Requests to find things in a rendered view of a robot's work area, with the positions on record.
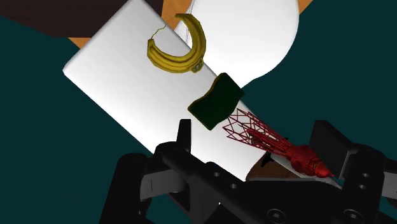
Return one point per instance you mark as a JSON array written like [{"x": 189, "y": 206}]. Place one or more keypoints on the red whisk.
[{"x": 302, "y": 158}]

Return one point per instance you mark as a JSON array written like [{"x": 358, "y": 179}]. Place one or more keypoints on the dark green sponge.
[{"x": 217, "y": 102}]

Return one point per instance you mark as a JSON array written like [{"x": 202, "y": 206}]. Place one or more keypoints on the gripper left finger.
[{"x": 173, "y": 173}]

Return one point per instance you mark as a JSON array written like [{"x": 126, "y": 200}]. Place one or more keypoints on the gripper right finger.
[{"x": 359, "y": 167}]

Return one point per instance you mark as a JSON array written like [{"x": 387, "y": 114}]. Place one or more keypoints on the white table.
[{"x": 124, "y": 80}]

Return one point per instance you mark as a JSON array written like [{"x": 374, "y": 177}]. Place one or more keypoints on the yellow banana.
[{"x": 173, "y": 63}]

